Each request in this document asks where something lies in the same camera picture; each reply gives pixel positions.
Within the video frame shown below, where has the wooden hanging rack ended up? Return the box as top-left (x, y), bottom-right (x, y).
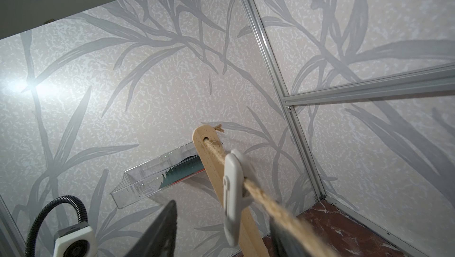
top-left (193, 125), bottom-right (270, 257)

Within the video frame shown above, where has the white clothespin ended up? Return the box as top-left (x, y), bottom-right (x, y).
top-left (223, 149), bottom-right (258, 246)

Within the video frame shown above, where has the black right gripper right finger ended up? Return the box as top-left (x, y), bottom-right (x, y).
top-left (270, 218), bottom-right (310, 257)

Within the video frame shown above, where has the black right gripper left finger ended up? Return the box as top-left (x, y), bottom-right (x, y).
top-left (125, 200), bottom-right (178, 257)

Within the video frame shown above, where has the jute string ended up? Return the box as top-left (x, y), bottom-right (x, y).
top-left (202, 123), bottom-right (342, 257)

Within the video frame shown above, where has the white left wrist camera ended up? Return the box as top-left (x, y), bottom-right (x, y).
top-left (53, 221), bottom-right (98, 257)

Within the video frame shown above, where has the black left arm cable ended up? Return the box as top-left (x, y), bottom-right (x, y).
top-left (24, 195), bottom-right (89, 257)

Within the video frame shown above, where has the green book in shelf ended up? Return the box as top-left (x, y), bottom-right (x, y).
top-left (159, 155), bottom-right (205, 189)

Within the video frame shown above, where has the clear acrylic wall shelf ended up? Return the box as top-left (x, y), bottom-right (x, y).
top-left (111, 142), bottom-right (199, 209)

